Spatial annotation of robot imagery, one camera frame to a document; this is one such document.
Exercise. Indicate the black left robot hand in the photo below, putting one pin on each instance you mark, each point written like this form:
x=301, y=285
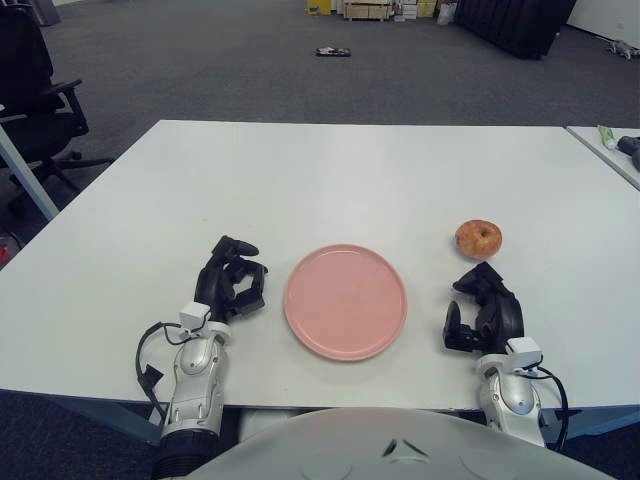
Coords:
x=212, y=285

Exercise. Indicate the yellow cardboard box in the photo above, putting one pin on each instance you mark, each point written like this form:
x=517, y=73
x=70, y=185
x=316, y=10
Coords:
x=320, y=6

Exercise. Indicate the wooden pallet crate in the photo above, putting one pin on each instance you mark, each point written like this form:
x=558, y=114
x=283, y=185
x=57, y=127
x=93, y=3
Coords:
x=367, y=10

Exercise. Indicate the green white tube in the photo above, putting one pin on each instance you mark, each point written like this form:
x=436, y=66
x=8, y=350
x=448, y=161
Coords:
x=607, y=137

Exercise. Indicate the black office chair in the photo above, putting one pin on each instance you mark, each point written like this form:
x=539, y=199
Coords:
x=25, y=75

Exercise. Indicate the red yellow apple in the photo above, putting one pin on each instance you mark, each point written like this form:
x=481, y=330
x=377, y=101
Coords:
x=479, y=240

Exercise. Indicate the pink round plate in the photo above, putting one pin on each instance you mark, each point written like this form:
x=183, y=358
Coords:
x=345, y=302

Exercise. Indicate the small grey robot dog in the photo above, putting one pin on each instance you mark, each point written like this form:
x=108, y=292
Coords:
x=622, y=49

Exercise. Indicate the small black floor device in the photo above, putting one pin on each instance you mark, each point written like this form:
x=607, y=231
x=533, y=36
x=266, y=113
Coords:
x=332, y=51

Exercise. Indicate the grey desk leg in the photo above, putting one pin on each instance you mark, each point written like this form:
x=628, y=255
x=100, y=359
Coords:
x=25, y=170

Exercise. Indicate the blue table frame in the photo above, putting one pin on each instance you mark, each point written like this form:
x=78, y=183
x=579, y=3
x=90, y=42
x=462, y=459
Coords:
x=600, y=422

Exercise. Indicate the pale yellow carton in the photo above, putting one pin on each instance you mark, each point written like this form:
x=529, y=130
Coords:
x=428, y=7

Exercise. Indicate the black folding partition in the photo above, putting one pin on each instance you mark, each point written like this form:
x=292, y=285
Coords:
x=515, y=25

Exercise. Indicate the white plastic bag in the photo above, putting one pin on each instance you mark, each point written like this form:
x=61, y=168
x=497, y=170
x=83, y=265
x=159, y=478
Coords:
x=446, y=14

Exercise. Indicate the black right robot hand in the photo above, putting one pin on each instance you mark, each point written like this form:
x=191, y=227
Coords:
x=507, y=312

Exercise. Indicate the small red object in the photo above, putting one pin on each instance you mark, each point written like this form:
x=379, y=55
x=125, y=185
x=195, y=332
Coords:
x=4, y=252

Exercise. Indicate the black handheld controller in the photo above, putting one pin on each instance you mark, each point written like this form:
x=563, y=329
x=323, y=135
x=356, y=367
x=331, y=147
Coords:
x=629, y=144

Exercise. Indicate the white stacked cartons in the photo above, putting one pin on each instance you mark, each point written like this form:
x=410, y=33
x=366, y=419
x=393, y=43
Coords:
x=407, y=9

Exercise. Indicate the grey robot torso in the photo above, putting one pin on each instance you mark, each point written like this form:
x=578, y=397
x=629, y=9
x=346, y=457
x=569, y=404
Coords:
x=400, y=445

